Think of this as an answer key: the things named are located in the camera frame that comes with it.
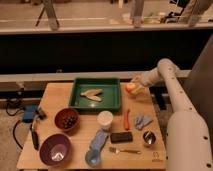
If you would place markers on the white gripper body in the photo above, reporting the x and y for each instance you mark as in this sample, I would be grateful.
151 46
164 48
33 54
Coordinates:
139 88

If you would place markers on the red yellow apple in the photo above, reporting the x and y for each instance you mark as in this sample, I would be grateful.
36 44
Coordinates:
130 87

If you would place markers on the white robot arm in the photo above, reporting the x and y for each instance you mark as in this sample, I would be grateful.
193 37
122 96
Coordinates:
188 144

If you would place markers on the white plastic cup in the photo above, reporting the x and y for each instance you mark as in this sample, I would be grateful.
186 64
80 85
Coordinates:
105 119

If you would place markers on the small metal cup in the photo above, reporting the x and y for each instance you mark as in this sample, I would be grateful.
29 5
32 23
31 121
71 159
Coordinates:
149 138

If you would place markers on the orange carrot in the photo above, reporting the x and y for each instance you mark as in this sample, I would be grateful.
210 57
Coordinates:
126 120

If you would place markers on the blue grey cloth toy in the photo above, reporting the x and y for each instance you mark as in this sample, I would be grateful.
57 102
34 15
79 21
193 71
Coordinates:
141 121

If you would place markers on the tan wooden piece in tray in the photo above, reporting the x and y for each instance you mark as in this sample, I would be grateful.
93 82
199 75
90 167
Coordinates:
92 94

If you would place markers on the green plastic tray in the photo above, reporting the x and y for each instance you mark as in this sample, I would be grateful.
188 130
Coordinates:
111 95

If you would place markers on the black sponge block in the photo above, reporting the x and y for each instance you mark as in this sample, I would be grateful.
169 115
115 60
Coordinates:
121 137

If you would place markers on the silver fork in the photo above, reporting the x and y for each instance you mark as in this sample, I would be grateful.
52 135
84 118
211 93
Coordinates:
116 150

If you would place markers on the brown bowl with dark berries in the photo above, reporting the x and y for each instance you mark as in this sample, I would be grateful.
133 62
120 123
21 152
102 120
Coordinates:
66 119

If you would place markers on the blue measuring scoop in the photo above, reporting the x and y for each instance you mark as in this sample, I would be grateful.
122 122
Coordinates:
93 155

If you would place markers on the purple bowl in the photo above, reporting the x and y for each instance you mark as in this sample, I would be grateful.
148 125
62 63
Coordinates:
55 150

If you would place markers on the blue electrical box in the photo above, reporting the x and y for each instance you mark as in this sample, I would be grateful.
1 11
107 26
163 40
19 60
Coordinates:
30 112

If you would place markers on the black handled tool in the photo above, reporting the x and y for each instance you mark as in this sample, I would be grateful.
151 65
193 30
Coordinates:
34 134

